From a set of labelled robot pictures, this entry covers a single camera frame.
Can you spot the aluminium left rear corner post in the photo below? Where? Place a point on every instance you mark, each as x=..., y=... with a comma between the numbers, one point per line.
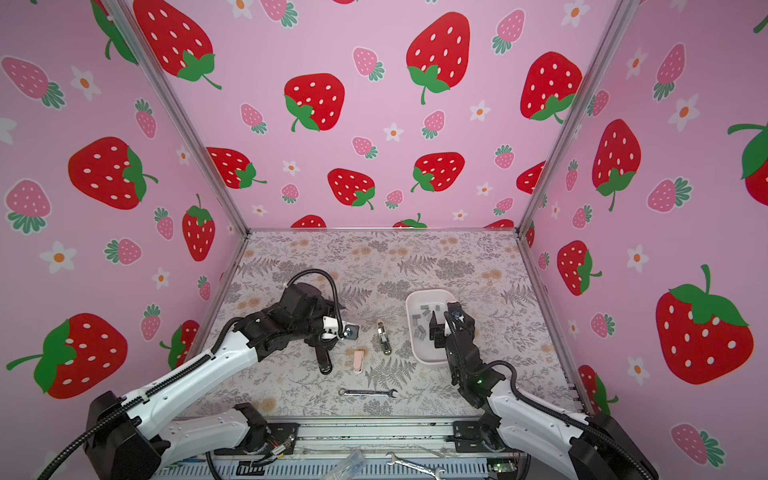
x=125, y=21

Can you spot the black stapler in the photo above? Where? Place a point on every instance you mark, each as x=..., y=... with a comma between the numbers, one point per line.
x=323, y=359

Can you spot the clear plastic bag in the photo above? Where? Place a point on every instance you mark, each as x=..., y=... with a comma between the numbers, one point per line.
x=348, y=468

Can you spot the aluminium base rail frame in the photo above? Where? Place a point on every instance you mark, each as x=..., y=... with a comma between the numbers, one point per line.
x=372, y=444

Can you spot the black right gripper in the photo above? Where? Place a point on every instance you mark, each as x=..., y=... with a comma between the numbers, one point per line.
x=438, y=332

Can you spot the silver wrench on rail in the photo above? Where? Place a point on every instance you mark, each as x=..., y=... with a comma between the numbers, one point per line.
x=436, y=473

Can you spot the pink mini stapler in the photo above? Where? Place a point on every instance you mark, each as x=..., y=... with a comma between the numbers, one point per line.
x=358, y=360

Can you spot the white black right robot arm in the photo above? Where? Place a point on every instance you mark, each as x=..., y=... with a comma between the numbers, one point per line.
x=578, y=446

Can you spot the white plastic tray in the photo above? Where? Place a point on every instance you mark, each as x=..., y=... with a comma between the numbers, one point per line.
x=437, y=300

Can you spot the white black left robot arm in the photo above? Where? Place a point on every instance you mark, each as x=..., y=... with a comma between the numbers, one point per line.
x=139, y=433

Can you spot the aluminium corner post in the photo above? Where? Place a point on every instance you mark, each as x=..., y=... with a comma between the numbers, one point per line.
x=125, y=21
x=612, y=38

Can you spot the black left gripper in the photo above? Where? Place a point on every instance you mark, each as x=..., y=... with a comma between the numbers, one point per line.
x=328, y=308

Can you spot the silver combination wrench on table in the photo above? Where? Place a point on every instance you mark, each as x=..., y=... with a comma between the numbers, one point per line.
x=392, y=393

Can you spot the aluminium right rear corner post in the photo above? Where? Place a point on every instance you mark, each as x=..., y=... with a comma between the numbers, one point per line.
x=612, y=38

